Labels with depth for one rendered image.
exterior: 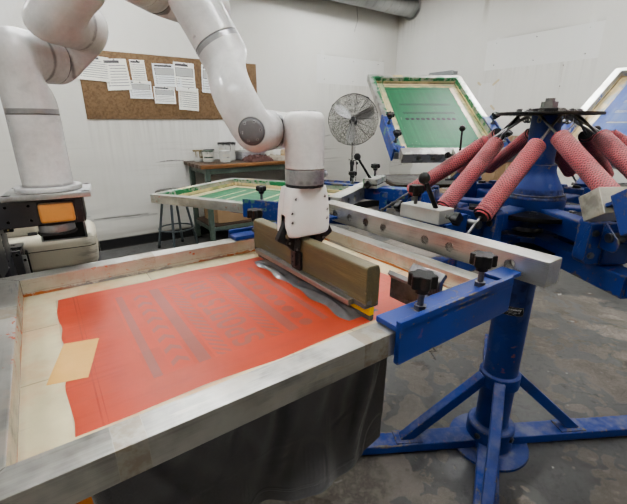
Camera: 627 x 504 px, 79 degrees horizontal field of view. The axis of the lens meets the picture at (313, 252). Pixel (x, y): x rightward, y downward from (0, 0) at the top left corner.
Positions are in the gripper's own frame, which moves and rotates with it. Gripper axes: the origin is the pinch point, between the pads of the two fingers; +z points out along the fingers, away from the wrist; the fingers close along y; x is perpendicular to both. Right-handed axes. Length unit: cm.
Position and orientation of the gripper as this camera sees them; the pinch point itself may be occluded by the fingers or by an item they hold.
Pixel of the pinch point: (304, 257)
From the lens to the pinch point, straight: 79.2
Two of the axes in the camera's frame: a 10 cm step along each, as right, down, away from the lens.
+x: 5.7, 2.7, -7.7
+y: -8.2, 1.8, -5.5
